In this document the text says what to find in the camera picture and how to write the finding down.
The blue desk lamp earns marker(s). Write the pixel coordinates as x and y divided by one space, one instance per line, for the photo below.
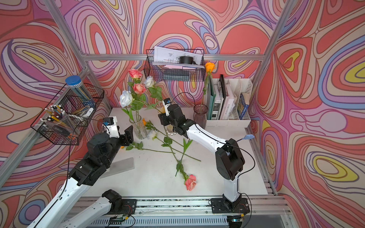
246 137

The teal green folder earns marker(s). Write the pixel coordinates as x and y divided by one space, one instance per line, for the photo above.
210 97

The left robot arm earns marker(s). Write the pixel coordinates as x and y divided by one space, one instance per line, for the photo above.
81 178

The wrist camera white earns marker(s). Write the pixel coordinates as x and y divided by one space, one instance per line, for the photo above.
166 103
110 124

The small pink rosebud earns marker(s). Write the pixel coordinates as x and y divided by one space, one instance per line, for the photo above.
129 112

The black wire basket back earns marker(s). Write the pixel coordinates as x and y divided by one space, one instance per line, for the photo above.
170 73

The cup of pencils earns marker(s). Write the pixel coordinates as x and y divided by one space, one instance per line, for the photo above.
60 122

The white plastic book organizer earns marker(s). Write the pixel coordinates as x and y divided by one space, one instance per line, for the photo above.
238 86

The blue lid pencil jar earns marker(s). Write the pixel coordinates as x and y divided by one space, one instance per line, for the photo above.
79 88

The purple ribbed glass vase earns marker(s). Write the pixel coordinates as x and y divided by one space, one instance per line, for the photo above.
200 115

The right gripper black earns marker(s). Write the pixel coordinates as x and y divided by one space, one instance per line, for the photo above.
163 118

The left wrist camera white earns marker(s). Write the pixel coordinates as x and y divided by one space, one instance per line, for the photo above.
110 124

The white papers in basket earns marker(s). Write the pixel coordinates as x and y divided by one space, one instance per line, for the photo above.
170 57

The black tape roll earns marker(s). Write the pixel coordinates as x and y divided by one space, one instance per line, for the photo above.
187 60

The orange rose left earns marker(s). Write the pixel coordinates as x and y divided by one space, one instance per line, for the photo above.
140 146

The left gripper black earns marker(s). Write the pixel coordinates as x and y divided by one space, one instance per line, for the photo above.
129 137

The blue treehouse book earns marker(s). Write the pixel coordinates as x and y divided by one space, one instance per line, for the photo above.
243 104

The pink book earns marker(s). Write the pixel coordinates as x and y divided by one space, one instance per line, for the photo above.
228 103

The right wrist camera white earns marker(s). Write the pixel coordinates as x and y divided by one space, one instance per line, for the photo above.
166 103

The black wire basket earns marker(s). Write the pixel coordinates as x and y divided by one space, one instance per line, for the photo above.
170 73
80 114

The black white magazine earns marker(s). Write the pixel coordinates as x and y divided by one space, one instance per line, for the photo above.
218 101

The yellow ruffled vase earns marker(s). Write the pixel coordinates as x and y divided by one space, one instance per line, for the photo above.
171 129

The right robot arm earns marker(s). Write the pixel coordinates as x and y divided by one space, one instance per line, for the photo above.
228 156

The clear glass vase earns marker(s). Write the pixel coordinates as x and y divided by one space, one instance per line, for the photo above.
139 128

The pink rose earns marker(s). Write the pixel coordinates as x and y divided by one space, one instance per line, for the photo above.
136 77
139 97
190 183

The small orange tulip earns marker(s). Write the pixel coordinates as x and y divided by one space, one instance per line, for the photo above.
179 166

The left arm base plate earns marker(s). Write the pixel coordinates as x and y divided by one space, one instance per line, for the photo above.
125 205

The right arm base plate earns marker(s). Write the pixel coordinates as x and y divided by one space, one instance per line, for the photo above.
223 205

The black wire basket left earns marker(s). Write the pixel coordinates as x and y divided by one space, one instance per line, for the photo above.
80 114

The orange rose tall stem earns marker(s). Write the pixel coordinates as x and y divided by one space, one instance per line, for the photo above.
209 67

